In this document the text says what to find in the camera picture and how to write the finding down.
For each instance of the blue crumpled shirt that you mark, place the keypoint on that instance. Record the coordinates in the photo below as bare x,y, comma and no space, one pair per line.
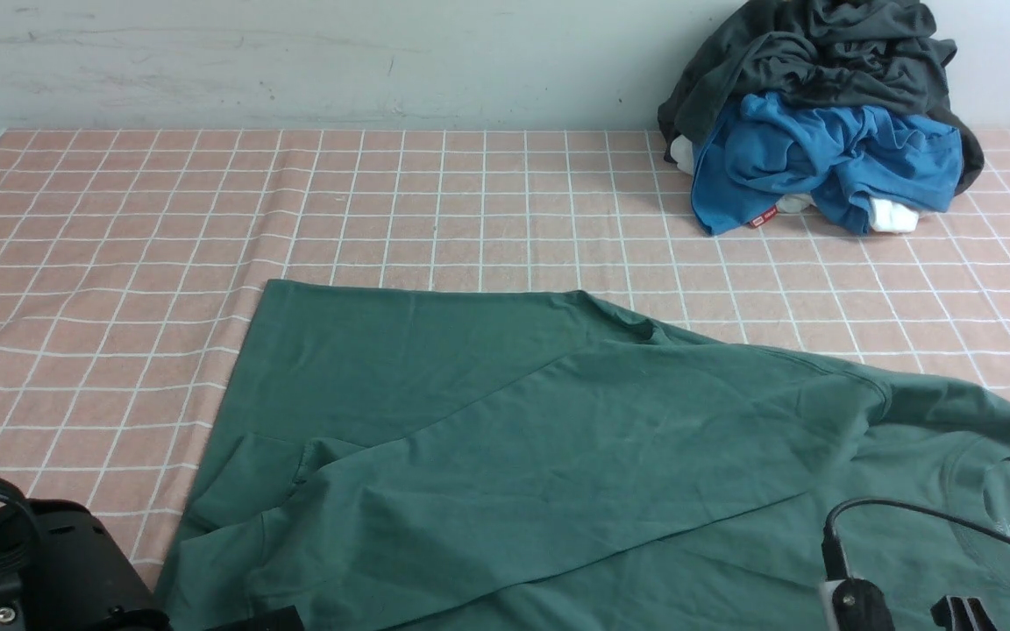
844,157

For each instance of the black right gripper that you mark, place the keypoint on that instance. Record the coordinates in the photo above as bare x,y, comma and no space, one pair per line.
952,613

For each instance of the pink checkered tablecloth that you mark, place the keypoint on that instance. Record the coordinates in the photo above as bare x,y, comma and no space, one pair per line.
132,264

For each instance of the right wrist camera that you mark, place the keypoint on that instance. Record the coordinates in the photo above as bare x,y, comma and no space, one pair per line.
854,604

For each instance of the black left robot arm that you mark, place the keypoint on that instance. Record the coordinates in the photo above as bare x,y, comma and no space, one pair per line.
77,577

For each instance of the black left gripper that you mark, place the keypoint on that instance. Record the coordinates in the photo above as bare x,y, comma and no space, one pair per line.
285,618

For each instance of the dark grey crumpled garment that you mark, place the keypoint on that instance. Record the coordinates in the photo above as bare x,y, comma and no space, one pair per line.
822,54

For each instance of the green long-sleeved shirt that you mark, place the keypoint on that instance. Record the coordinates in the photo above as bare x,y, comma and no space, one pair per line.
399,460

